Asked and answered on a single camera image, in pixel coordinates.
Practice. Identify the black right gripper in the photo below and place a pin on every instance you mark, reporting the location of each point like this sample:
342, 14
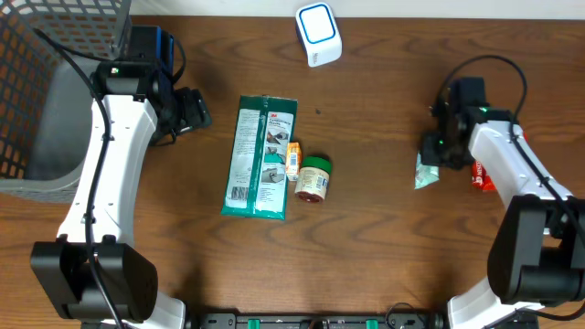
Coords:
430, 156

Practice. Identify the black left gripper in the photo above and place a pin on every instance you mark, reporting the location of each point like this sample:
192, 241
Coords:
196, 112

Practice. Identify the light teal wipes pack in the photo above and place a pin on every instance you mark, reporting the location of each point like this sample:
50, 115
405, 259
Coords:
425, 175

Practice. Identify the narrow red stick packet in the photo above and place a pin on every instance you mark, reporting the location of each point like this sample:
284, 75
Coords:
480, 178

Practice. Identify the green white packet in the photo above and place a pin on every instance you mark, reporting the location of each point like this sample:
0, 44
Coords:
257, 181

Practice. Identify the small orange white carton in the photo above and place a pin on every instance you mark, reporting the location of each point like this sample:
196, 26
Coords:
293, 161

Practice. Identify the green lid jar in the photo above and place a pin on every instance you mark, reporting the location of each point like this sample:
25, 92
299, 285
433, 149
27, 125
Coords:
313, 179

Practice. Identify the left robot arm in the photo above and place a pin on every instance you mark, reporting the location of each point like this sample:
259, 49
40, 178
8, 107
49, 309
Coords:
91, 271

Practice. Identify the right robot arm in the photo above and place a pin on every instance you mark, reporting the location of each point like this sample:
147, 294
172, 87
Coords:
537, 258

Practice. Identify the white barcode scanner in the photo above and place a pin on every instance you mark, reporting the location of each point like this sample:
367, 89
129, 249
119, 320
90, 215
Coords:
318, 33

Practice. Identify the grey plastic mesh basket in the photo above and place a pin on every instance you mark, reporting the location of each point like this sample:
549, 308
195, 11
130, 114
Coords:
45, 105

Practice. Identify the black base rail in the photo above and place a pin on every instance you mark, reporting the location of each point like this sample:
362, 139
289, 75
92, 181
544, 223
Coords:
399, 320

